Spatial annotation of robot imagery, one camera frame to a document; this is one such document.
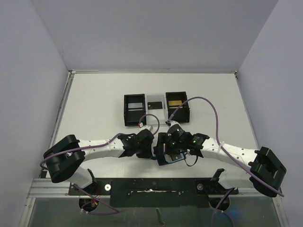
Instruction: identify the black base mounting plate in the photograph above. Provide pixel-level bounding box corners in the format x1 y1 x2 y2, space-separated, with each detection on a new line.
68 177 239 209

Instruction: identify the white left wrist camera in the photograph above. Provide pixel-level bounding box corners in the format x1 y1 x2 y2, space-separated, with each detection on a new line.
138 123 153 132

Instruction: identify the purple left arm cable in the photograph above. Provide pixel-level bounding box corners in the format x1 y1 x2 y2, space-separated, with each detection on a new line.
39 114 160 216

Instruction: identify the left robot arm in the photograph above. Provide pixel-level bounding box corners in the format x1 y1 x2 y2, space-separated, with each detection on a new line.
40 129 154 189

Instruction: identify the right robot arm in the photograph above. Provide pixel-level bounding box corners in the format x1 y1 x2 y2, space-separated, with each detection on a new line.
154 124 286 197

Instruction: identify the aluminium left side rail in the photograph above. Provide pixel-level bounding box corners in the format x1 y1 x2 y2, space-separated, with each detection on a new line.
47 70 75 150

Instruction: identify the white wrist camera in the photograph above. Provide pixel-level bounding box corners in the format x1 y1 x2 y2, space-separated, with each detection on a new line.
165 121 180 128
138 123 153 132

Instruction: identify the white middle bin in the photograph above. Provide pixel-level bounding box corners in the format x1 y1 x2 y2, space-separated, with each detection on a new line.
144 93 168 125

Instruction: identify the aluminium rail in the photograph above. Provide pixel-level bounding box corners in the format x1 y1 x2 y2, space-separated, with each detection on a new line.
27 178 265 199
47 70 75 150

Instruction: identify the black credit card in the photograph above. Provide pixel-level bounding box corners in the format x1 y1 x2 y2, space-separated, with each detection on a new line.
147 102 163 110

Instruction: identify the black bin with gold card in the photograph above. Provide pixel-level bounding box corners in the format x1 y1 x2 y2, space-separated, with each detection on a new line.
165 91 190 123

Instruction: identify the silver credit card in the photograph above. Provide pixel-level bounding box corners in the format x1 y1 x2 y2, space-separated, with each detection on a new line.
128 103 143 109

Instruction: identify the gold credit card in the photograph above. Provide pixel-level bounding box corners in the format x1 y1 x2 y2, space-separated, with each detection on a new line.
168 100 182 109

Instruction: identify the aluminium front rail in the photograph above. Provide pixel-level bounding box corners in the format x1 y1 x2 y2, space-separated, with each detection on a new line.
27 178 265 199

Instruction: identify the blue leather card holder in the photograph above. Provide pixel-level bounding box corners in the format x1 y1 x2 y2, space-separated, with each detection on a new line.
151 154 186 166

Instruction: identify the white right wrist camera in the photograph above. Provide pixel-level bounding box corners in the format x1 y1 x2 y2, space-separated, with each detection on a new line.
165 121 180 128

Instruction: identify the black bin with silver card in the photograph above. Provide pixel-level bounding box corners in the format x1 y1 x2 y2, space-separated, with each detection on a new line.
124 94 146 127

